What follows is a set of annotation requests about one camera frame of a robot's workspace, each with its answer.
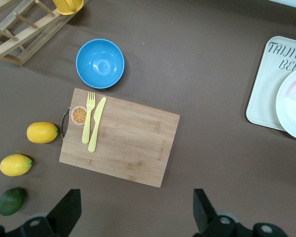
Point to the yellow plastic knife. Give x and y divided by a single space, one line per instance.
96 123

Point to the cream bear print tray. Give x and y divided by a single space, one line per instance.
264 98

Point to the yellow plastic fork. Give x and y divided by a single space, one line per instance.
88 118

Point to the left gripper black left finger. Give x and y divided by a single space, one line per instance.
66 212

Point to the yellow lemon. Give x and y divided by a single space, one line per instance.
42 132
16 165

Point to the yellow mug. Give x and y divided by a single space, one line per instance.
67 6

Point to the white round plate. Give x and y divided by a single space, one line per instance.
291 106

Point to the dried orange slice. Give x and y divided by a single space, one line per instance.
77 116

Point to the wooden cutting board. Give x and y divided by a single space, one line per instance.
133 148

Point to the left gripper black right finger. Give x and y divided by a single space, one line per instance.
204 217

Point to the wooden peg rack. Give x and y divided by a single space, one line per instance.
47 32

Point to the dark green avocado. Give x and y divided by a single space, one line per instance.
11 201

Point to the blue bowl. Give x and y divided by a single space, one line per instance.
100 63

